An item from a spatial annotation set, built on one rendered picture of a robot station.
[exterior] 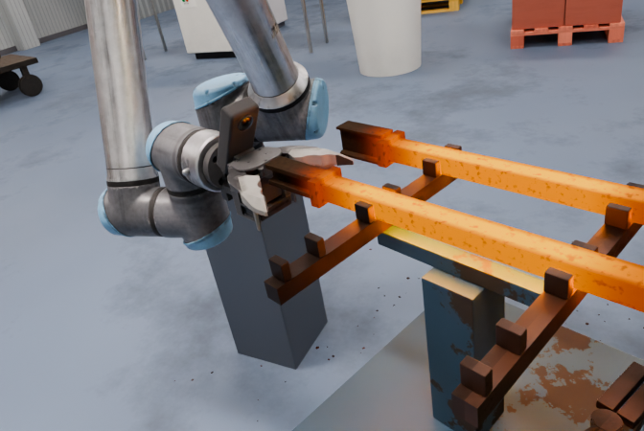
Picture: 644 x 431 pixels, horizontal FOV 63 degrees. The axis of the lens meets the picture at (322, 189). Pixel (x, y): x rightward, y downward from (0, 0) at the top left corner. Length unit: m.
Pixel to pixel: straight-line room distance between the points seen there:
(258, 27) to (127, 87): 0.30
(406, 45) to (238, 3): 3.21
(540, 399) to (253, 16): 0.81
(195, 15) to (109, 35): 4.93
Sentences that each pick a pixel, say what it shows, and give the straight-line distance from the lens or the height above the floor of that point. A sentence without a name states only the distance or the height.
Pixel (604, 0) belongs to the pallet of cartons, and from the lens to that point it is 4.60.
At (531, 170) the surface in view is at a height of 0.93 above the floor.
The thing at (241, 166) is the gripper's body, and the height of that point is 0.93.
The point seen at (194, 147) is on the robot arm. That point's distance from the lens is 0.80.
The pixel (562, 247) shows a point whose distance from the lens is 0.49.
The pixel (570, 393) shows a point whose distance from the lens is 0.74.
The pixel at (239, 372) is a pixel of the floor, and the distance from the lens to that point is 1.74.
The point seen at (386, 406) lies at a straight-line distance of 0.71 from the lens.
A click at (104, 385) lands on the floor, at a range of 1.91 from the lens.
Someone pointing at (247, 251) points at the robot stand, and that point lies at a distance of 1.45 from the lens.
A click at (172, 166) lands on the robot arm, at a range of 0.84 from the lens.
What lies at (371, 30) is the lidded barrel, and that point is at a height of 0.37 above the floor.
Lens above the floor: 1.20
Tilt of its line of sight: 27 degrees down
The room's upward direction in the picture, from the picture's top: 10 degrees counter-clockwise
